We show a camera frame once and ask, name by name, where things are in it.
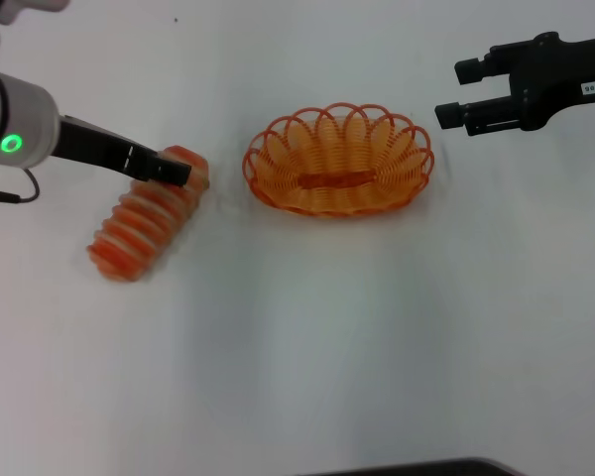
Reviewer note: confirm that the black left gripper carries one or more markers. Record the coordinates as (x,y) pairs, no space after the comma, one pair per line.
(99,149)

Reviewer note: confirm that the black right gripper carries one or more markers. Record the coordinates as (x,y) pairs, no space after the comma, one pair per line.
(555,79)

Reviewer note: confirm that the orange striped bread loaf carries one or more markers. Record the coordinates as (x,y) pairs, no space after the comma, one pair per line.
(129,233)

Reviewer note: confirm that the orange woven plastic basket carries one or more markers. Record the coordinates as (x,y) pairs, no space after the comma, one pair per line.
(337,178)

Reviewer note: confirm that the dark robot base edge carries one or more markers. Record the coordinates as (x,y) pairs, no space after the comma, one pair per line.
(416,467)

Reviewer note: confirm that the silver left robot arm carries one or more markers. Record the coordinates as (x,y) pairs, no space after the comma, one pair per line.
(15,114)

